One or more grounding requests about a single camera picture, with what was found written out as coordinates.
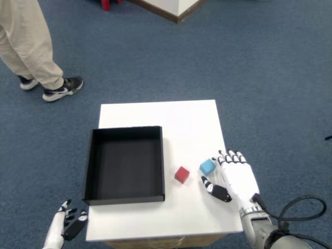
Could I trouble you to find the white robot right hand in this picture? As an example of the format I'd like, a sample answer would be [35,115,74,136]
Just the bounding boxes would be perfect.
[201,149,261,211]

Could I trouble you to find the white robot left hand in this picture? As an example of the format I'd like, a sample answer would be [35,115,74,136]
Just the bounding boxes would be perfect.
[43,199,89,249]

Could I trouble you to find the blue cube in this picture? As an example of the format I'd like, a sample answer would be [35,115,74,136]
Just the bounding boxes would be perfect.
[199,159,216,176]

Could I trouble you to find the red cube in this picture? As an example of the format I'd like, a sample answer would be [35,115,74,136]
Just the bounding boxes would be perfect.
[174,166,190,184]

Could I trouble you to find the black box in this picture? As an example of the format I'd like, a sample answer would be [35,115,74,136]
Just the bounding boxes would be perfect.
[82,126,166,206]

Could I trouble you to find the wooden table base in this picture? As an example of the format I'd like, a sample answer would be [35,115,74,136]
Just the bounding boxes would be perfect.
[103,233,229,249]

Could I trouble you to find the black white sneaker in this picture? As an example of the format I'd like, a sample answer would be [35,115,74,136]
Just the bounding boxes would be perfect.
[17,75,39,91]
[42,76,84,102]

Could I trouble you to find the white pillar brown baseboard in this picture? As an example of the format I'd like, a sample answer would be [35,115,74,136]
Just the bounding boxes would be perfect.
[128,0,208,24]

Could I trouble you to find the beige trousers of person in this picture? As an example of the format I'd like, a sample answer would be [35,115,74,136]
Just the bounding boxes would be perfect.
[0,0,65,90]

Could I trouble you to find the red plastic object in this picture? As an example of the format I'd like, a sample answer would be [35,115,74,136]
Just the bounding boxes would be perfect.
[101,0,124,12]

